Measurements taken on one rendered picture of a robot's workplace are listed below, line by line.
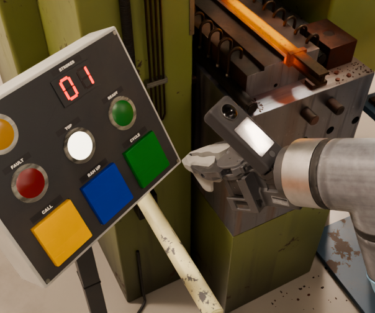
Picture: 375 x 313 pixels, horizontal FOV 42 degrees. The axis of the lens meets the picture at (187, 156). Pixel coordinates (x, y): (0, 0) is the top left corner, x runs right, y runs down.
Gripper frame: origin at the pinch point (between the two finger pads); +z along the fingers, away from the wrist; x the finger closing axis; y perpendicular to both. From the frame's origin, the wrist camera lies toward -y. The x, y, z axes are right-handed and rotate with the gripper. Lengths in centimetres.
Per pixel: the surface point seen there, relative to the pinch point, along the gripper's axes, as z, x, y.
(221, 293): 56, 31, 79
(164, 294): 78, 23, 79
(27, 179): 10.6, -20.3, -9.5
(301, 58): 4.5, 44.3, 3.9
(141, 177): 10.3, -3.3, 2.5
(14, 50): 81, 23, -20
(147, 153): 10.3, 0.2, -0.2
